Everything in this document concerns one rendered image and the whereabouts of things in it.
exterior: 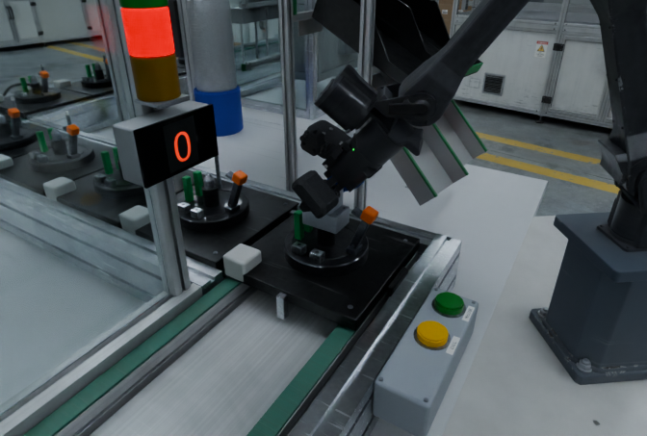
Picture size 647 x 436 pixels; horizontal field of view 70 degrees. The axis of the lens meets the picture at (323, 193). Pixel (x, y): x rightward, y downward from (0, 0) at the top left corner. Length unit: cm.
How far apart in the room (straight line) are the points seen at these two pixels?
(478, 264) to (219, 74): 101
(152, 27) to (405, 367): 49
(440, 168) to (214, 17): 89
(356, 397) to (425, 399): 8
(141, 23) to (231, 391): 45
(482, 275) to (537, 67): 397
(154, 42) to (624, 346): 73
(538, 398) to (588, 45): 412
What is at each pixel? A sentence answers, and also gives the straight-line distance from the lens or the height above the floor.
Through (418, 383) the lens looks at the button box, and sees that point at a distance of 60.
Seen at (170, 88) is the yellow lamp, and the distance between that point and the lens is 57.
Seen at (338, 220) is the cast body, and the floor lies 105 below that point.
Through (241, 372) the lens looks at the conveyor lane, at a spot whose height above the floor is 92.
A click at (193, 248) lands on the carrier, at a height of 97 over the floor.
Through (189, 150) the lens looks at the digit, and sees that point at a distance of 60.
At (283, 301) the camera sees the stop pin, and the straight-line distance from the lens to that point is 69.
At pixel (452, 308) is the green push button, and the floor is 97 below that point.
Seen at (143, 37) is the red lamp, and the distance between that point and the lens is 56.
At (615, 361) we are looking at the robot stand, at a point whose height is 89.
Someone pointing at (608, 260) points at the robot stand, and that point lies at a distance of 71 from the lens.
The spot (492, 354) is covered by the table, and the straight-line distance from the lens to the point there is 80.
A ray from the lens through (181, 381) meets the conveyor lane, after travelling 68.
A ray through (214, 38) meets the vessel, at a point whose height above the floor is 118.
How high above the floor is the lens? 141
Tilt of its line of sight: 27 degrees down
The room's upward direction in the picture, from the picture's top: straight up
